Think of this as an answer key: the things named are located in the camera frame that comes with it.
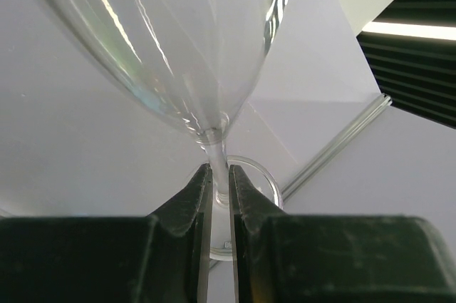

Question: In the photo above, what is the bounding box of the clear flute glass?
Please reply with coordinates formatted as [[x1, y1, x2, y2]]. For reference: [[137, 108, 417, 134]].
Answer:
[[43, 0, 289, 261]]

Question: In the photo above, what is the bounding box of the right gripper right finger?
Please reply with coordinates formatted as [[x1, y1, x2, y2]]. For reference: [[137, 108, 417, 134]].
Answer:
[[229, 165, 455, 302]]

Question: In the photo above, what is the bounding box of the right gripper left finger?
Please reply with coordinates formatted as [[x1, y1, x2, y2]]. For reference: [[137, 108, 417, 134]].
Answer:
[[1, 164, 212, 302]]

